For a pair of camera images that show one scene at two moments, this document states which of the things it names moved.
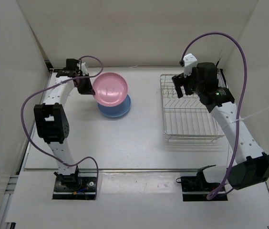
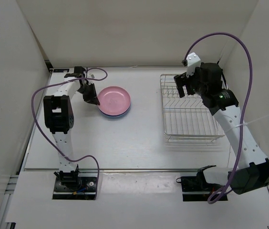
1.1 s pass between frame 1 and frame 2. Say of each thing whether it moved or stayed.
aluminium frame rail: stayed
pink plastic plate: moved
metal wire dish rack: stayed
